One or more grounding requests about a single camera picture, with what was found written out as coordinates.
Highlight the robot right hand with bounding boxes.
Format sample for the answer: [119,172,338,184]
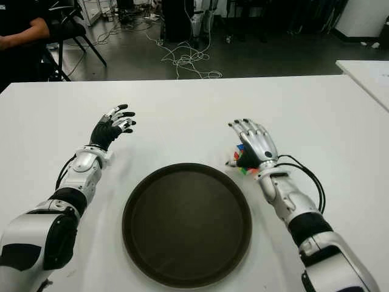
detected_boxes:
[225,118,279,169]

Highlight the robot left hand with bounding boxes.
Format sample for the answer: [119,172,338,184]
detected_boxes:
[89,104,137,152]

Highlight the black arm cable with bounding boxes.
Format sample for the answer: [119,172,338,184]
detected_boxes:
[278,154,326,214]
[55,155,77,191]

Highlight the white shelf unit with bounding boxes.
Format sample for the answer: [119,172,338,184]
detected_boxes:
[77,0,118,27]

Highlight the black cabinet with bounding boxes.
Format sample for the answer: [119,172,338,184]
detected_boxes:
[162,0,195,43]

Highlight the black equipment rack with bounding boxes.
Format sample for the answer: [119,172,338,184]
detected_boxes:
[285,0,337,36]

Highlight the dark brown round plate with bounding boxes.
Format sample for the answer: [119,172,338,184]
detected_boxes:
[122,162,253,288]

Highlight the multicoloured Rubik's cube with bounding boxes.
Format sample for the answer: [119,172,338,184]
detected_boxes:
[232,142,259,176]

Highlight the white cabinet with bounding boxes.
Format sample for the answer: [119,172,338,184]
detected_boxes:
[334,0,389,39]

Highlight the white side table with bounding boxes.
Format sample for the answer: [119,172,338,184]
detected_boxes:
[335,60,389,112]

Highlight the black folding chair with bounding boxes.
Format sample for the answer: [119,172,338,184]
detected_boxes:
[39,0,108,82]

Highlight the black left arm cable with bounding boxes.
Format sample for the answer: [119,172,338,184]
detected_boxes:
[55,155,77,191]

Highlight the tangled white floor cable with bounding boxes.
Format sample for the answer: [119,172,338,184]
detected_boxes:
[145,30,223,80]

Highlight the seated person black shirt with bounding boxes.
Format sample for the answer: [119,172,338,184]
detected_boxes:
[0,0,52,92]

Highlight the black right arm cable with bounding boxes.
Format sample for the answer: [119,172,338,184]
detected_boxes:
[278,154,326,214]

